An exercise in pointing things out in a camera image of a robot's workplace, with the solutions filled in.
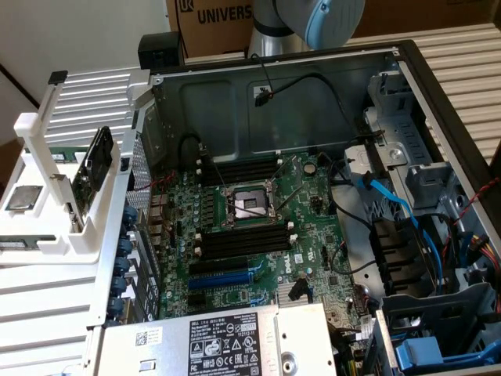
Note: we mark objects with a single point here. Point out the grey slotted disk bay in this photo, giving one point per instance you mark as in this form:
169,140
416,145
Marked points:
430,313

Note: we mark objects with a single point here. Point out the round coin battery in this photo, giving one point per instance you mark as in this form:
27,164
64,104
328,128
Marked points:
311,168

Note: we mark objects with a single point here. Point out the silver CPU chip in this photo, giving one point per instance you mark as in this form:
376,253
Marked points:
24,197

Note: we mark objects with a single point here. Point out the open black PC case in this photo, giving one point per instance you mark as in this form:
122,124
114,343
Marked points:
313,113

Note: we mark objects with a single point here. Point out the silver finned heatsink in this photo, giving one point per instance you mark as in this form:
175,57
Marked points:
283,293

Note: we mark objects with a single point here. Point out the grey metal disk bay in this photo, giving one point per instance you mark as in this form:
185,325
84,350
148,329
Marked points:
395,129

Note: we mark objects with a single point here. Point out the silver power supply unit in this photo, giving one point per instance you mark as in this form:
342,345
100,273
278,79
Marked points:
164,352

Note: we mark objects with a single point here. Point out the printed cardboard box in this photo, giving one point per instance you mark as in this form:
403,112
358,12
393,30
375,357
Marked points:
211,35

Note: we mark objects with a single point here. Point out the black disk drive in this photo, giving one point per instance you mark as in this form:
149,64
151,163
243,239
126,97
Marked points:
99,156

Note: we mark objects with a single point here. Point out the long blue expansion slot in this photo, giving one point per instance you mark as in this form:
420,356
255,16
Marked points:
219,281

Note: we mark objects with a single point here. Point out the thin metal locking lever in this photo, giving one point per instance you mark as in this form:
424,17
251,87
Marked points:
282,169
291,196
214,169

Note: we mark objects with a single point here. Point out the plain cardboard box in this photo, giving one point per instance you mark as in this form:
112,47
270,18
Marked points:
430,15

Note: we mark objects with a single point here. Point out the small black post cap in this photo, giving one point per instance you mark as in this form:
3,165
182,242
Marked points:
58,77

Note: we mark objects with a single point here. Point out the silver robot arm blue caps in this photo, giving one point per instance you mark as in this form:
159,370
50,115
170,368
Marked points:
297,15

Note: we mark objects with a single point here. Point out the green graphics card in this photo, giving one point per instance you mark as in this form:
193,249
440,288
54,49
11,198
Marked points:
84,192

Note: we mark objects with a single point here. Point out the silver rear port block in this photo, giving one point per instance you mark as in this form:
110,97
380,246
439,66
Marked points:
156,211

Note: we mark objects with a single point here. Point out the short black expansion slot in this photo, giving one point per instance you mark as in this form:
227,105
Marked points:
196,299

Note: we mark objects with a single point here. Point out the white plastic parts rack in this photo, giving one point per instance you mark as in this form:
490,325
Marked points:
84,250

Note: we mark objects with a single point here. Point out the CPU socket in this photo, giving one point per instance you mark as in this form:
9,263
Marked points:
250,205

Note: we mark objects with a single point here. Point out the blue slot latch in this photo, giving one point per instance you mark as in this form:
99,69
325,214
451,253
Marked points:
116,306
122,265
125,246
119,284
131,214

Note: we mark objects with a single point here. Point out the green motherboard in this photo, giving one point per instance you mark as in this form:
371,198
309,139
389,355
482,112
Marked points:
313,243

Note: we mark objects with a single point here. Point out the long black expansion slot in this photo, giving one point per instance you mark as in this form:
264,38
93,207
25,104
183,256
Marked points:
219,267

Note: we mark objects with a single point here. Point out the black box device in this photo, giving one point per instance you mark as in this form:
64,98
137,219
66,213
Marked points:
160,51

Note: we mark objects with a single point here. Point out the blue plastic disk bracket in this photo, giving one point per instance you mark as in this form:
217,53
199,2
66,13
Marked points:
419,350

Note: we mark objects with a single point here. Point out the black fan shroud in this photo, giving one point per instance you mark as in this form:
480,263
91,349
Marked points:
395,250

